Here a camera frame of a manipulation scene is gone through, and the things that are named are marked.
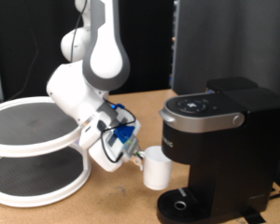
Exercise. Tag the black Keurig coffee machine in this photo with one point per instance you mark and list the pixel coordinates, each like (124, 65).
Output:
(239, 155)

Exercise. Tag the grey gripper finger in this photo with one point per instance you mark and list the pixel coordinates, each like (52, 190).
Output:
(139, 151)
(137, 161)

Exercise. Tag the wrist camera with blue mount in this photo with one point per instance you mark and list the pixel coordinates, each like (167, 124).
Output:
(123, 133)

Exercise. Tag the white two-tier turntable shelf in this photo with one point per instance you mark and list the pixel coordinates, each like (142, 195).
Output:
(34, 133)

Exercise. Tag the black tape strip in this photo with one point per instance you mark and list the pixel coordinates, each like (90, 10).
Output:
(253, 216)

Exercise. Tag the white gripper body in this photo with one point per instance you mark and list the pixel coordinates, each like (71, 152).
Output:
(110, 146)

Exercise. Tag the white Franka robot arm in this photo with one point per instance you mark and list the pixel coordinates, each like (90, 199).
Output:
(81, 90)

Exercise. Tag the clear water tank black lid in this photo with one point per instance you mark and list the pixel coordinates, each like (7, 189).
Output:
(231, 83)

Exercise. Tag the metal rack upright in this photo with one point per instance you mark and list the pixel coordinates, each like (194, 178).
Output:
(172, 62)

